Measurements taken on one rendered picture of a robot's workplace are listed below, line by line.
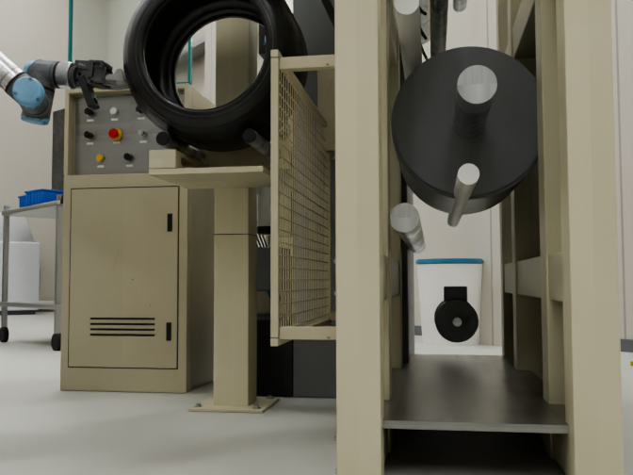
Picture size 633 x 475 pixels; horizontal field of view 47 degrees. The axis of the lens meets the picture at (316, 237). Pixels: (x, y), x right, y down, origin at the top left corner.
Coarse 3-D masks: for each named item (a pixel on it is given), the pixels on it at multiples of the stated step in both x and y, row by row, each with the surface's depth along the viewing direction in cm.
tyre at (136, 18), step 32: (160, 0) 228; (192, 0) 251; (224, 0) 253; (256, 0) 223; (128, 32) 231; (160, 32) 252; (192, 32) 256; (288, 32) 223; (128, 64) 229; (160, 64) 256; (160, 96) 226; (256, 96) 222; (160, 128) 233; (192, 128) 225; (224, 128) 224; (256, 128) 229
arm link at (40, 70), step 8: (32, 64) 243; (40, 64) 242; (48, 64) 242; (56, 64) 242; (32, 72) 242; (40, 72) 241; (48, 72) 241; (40, 80) 241; (48, 80) 242; (56, 88) 245
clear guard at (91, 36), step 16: (80, 0) 313; (96, 0) 312; (112, 0) 310; (128, 0) 309; (80, 16) 312; (96, 16) 311; (112, 16) 310; (128, 16) 309; (80, 32) 312; (96, 32) 311; (112, 32) 310; (80, 48) 312; (96, 48) 310; (112, 48) 309; (112, 64) 309; (176, 80) 304
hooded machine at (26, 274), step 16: (0, 224) 986; (16, 224) 999; (0, 240) 985; (16, 240) 998; (32, 240) 1011; (0, 256) 980; (16, 256) 993; (32, 256) 1006; (0, 272) 979; (16, 272) 992; (32, 272) 1005; (0, 288) 978; (16, 288) 991; (32, 288) 1003
